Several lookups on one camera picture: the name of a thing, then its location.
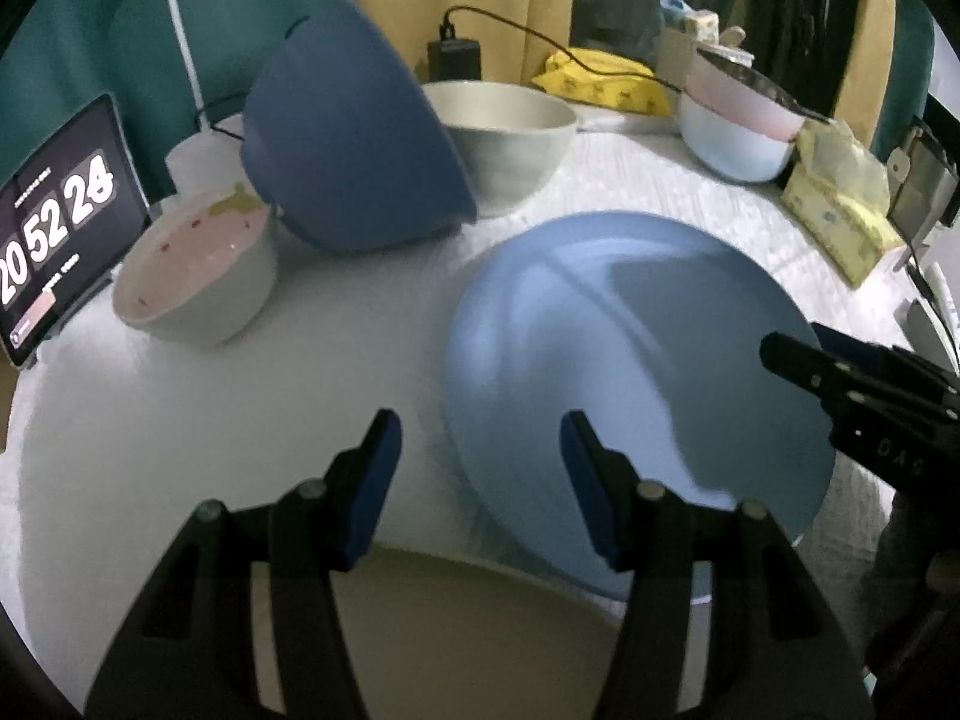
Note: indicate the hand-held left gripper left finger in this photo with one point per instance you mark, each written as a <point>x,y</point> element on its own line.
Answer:
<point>367,499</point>

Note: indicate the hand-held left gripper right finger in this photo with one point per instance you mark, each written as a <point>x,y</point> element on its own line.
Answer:
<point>589,499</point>

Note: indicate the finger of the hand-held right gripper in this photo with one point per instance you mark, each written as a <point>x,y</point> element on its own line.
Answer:
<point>802,364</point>
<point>862,351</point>

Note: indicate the light blue plate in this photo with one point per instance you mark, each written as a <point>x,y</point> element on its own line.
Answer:
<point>615,360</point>

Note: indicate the pink strawberry print bowl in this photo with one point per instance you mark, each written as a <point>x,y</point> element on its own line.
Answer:
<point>202,277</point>

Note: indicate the dark blue bowl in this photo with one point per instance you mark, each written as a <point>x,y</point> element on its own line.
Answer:
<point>345,142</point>

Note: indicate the cream bowl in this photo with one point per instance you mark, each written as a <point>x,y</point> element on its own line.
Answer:
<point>510,150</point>

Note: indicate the white tube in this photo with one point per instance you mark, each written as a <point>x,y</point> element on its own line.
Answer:
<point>943,296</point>

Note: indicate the yellow tissue pack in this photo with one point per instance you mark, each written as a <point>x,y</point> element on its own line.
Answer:
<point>832,202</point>

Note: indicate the white textured tablecloth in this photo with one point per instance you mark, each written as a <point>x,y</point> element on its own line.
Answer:
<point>225,420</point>

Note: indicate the pale blue bowl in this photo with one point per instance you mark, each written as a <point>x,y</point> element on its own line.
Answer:
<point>727,146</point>

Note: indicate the yellow wet wipes packet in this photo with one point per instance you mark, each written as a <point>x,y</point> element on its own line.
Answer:
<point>600,82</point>

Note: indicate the tablet showing clock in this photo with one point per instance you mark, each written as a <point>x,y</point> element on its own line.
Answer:
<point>60,225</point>

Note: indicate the black charger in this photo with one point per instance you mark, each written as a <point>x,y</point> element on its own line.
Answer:
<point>454,60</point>

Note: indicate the white desk lamp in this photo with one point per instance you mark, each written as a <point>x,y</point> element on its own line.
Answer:
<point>184,37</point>

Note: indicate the teal curtain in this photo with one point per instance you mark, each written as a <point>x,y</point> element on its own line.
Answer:
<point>247,7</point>

